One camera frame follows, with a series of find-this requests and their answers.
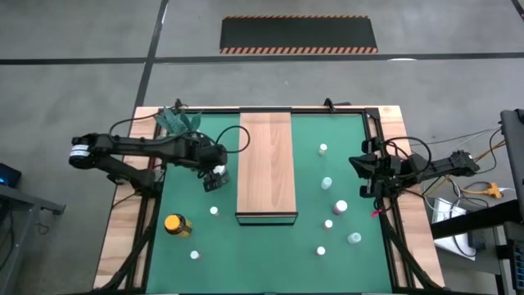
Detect gray power strip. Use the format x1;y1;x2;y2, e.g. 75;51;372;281
466;229;488;252

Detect black desk beam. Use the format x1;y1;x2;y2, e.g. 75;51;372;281
429;199;524;241

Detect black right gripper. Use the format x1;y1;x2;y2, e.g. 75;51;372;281
349;138;404;198

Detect yellow power splitter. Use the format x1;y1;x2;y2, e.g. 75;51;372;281
461;182;504;201

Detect snake plant in white pot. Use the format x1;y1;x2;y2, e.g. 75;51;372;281
156;106;205;138

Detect green table mat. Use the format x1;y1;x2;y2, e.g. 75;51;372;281
146;112;393;294

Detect gray metal cart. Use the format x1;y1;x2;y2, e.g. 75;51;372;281
0;184;66;295

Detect black hazard-striped floor mat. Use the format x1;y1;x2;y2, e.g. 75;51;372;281
219;15;378;55

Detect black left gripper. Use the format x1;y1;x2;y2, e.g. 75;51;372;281
192;138;231;193

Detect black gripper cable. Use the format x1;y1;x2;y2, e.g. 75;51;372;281
213;125;251;155
382;136;433;175

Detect wooden shelf black metal frame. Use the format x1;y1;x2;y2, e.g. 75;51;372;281
235;107;299;227

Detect blue-lit black device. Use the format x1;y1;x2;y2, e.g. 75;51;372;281
0;162;23;188

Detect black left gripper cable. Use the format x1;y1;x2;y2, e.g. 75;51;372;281
213;125;251;155

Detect large amber bottle yellow lid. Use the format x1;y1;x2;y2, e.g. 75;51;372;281
164;213;193;239

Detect black table frame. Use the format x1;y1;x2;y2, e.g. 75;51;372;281
96;104;445;295

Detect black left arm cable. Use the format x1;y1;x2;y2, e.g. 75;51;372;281
108;107;183;136

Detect white papers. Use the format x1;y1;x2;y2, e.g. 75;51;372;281
425;197;478;261

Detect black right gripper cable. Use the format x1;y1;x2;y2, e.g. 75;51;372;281
382;136;433;175

